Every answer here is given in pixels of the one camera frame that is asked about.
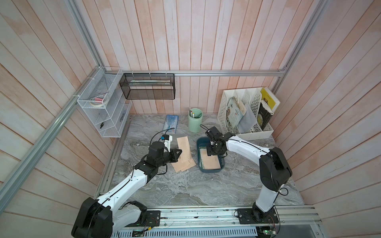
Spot brown paper stack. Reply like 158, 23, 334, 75
199, 148, 221, 170

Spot dark teal storage box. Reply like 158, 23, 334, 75
196, 137, 225, 173

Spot brown stationery paper sheet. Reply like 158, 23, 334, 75
177, 136, 191, 156

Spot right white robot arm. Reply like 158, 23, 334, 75
201, 125, 292, 216

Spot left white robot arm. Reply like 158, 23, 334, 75
71, 141, 182, 238

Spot blue packaged item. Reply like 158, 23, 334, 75
163, 115, 179, 134

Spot mint green pen cup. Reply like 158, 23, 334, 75
188, 108, 203, 133

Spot white plastic file organizer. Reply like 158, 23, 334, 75
217, 88, 273, 140

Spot illustrated booklet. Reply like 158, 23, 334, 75
226, 96, 246, 130

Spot grey folder in organizer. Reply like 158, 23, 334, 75
238, 104, 258, 134

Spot dark book in organizer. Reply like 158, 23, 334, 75
257, 100, 273, 131

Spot yellow book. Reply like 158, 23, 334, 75
261, 87, 280, 112

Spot tape roll on shelf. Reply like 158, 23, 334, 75
89, 97, 109, 108

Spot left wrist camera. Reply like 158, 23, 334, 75
161, 134, 173, 151

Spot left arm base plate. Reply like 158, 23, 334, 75
125, 210, 161, 227

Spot black mesh wall basket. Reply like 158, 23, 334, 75
119, 73, 176, 100

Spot white wire wall shelf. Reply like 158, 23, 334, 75
77, 66, 132, 138

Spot aluminium rail frame front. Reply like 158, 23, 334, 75
117, 205, 322, 232

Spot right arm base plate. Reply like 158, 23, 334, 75
235, 207, 279, 225

